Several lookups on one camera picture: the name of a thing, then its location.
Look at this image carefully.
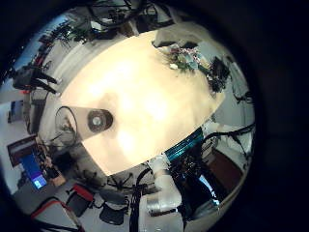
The clutter of items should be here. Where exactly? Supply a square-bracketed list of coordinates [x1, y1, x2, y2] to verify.
[162, 43, 211, 74]

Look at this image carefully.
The clear glass vase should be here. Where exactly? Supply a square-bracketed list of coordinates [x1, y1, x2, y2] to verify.
[53, 105, 115, 147]

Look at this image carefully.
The black office chair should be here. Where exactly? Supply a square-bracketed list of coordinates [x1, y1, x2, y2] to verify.
[98, 192, 130, 226]

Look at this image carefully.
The blue lit computer monitor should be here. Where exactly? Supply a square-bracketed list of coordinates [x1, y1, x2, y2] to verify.
[19, 152, 48, 190]

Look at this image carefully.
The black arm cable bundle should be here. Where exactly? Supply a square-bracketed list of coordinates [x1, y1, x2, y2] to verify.
[128, 167, 155, 232]
[202, 123, 256, 148]

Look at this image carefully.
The teal aluminium frame rail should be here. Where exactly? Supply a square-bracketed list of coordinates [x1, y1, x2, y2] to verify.
[164, 127, 205, 162]

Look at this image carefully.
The black looped cable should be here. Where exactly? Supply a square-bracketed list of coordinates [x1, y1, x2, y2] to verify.
[86, 2, 139, 28]

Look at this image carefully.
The red brown wall cabinet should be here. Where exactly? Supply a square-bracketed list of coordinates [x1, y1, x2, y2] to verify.
[6, 134, 39, 167]

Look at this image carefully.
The red floor cable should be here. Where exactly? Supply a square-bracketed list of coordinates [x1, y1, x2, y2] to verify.
[29, 197, 85, 232]

